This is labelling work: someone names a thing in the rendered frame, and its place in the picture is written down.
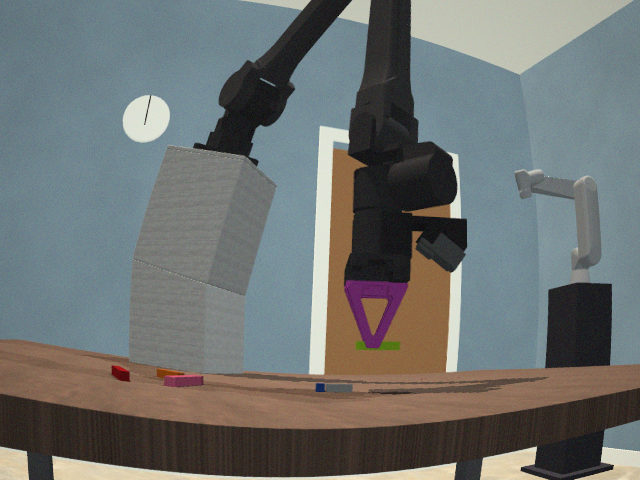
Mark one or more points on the orange rod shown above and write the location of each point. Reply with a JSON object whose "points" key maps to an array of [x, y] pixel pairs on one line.
{"points": [[161, 373]]}

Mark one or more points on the lime green rod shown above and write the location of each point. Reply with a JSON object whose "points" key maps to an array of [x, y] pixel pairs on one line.
{"points": [[360, 345]]}

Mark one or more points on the red block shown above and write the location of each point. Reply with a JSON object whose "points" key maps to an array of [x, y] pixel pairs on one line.
{"points": [[120, 373]]}

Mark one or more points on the pink rectangular block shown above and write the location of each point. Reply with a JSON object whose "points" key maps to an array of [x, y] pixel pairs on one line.
{"points": [[183, 380]]}

